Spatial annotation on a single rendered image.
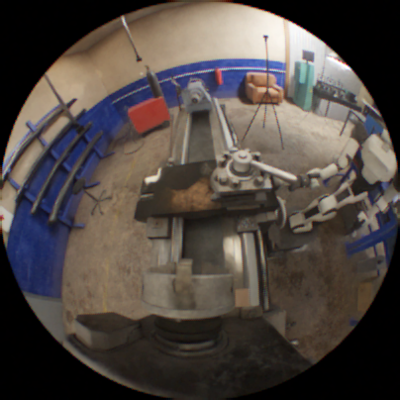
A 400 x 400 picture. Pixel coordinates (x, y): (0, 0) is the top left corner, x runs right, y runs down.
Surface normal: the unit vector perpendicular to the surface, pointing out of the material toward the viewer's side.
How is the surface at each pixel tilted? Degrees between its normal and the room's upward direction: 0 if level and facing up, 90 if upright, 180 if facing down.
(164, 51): 90
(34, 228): 90
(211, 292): 37
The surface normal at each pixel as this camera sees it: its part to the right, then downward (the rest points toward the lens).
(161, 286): -0.33, -0.48
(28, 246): 0.98, -0.11
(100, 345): 0.51, -0.44
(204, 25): 0.01, 0.86
